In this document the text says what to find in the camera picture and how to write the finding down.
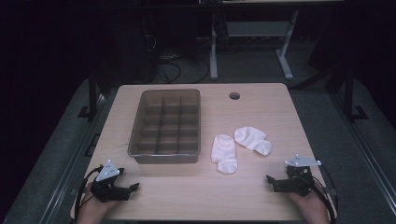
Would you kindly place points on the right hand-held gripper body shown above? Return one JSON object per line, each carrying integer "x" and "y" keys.
{"x": 297, "y": 183}

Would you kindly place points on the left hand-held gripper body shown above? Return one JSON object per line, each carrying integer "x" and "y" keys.
{"x": 107, "y": 189}

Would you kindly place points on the white sock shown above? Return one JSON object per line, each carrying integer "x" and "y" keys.
{"x": 252, "y": 139}
{"x": 224, "y": 154}

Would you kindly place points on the translucent brown divided storage box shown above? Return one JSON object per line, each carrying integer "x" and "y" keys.
{"x": 168, "y": 124}

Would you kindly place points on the person's left hand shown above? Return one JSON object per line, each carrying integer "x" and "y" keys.
{"x": 93, "y": 213}

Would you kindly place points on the person's right hand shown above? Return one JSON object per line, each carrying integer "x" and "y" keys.
{"x": 311, "y": 208}

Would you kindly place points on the grey tape strip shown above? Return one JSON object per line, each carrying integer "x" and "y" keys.
{"x": 333, "y": 192}

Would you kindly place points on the black metal stand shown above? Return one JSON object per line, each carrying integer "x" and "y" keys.
{"x": 92, "y": 93}
{"x": 348, "y": 93}

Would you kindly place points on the aluminium floor rail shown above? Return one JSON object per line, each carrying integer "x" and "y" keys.
{"x": 71, "y": 165}
{"x": 367, "y": 155}

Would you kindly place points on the white metal desk frame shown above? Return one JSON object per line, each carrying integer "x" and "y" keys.
{"x": 213, "y": 62}

